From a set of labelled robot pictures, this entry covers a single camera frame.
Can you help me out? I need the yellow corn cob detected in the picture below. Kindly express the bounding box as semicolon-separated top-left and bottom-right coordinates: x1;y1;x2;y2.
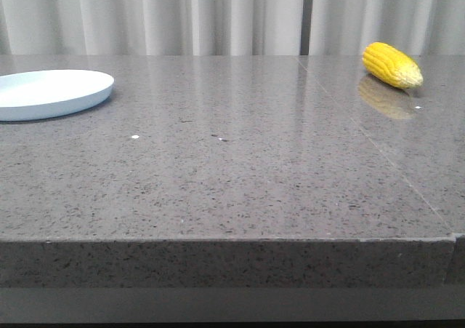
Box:
362;42;424;89

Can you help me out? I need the light blue round plate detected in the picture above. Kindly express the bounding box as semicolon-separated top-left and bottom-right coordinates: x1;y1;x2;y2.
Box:
1;69;114;121

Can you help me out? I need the grey pleated curtain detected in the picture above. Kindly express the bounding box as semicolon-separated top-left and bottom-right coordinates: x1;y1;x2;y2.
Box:
1;0;464;55

